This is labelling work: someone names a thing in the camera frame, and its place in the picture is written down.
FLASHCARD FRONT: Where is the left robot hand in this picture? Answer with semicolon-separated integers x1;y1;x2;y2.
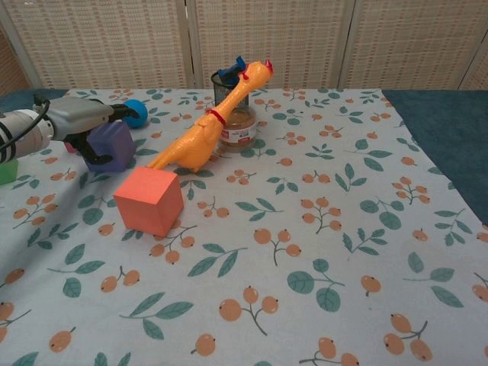
47;96;140;165

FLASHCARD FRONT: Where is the purple foam cube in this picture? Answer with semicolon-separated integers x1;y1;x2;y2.
82;121;137;174

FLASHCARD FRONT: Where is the green foam cube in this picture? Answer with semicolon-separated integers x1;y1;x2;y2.
0;157;20;186

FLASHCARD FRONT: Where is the orange foam cube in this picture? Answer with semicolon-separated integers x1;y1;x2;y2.
113;165;185;238

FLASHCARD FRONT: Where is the blue ball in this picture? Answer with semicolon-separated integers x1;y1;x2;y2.
123;98;149;129

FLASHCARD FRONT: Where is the woven folding screen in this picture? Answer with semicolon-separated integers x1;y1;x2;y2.
0;0;488;97

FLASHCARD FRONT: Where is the yellow rubber chicken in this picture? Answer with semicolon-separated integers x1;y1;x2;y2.
146;59;275;174

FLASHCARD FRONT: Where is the black mesh pen holder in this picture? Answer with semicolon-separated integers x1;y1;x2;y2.
210;70;251;111

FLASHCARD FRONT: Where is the blue tool in holder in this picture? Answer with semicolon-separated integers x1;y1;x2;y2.
217;55;247;84

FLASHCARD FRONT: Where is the glass jar with label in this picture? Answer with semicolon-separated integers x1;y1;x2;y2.
219;108;257;148

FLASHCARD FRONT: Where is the floral tablecloth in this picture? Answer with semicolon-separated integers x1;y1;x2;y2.
0;88;488;366

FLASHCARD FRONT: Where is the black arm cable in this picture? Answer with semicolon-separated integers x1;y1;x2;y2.
0;94;51;154

